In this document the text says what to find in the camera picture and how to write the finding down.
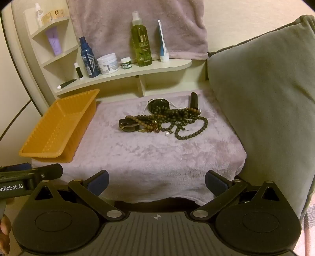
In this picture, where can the beige box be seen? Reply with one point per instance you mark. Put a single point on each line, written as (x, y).
(47, 19)

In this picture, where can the grey cushion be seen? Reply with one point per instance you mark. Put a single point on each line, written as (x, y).
(265, 103)

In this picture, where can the dark tube with white cap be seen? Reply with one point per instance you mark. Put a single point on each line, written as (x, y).
(67, 83)

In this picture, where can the pink fuzzy blanket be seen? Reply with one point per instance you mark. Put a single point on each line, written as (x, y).
(137, 160)

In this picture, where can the orange plastic tray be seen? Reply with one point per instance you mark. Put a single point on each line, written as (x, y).
(61, 128)

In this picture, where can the lip balm stick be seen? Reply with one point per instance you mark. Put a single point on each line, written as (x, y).
(78, 71)

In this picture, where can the blue spray bottle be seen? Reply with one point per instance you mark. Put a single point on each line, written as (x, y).
(89, 61)

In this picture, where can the person's left hand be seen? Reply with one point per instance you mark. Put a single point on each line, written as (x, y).
(5, 231)

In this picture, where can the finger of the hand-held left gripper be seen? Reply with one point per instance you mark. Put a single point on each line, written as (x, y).
(49, 171)

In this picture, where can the pink hanging towel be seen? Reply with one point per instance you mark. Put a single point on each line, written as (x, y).
(110, 27)

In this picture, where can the purple tube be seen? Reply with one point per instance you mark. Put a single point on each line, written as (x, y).
(54, 41)

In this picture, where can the white cream jar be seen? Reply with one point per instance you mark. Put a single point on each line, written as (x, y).
(107, 64)

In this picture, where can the green spray bottle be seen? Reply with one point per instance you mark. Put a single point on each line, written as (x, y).
(141, 44)

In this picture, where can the small green-label jar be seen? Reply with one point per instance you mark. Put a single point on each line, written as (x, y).
(126, 64)

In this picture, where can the black cylinder case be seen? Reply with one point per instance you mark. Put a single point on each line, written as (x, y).
(194, 101)

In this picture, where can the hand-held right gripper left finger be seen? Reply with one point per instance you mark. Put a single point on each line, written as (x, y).
(98, 183)

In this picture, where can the cream shelf unit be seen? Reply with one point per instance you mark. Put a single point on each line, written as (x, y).
(118, 73)

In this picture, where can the black wristwatch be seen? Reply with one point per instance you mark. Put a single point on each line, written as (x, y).
(158, 105)

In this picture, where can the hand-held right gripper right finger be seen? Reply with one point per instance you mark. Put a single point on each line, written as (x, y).
(214, 183)

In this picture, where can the white and blue tube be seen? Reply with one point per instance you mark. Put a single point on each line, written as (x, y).
(163, 46)

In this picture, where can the small white bottle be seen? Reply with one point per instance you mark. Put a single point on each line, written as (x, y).
(38, 16)

